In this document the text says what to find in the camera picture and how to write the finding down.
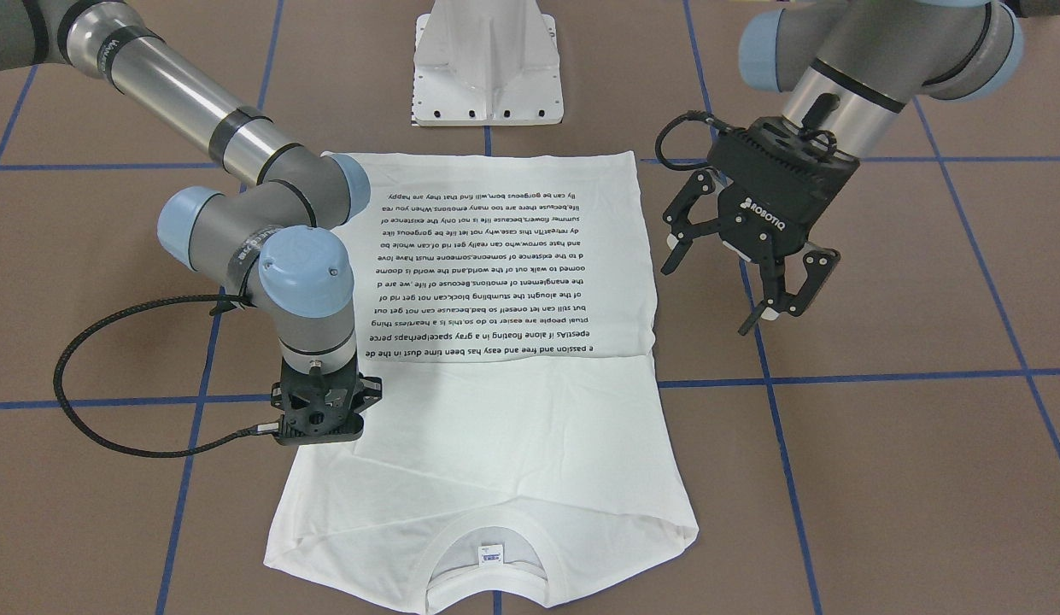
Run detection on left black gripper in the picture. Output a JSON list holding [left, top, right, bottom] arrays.
[[661, 116, 862, 337]]

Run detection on white long sleeve printed shirt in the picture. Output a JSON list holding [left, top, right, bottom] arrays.
[[264, 152, 699, 614]]

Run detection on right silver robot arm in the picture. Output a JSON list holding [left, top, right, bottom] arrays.
[[0, 1, 371, 377]]

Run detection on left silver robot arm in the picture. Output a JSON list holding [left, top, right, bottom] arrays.
[[663, 1, 1024, 334]]

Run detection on white camera mast pedestal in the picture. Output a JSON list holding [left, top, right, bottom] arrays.
[[410, 1, 565, 127]]

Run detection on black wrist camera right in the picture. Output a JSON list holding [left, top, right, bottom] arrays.
[[271, 361, 383, 445]]

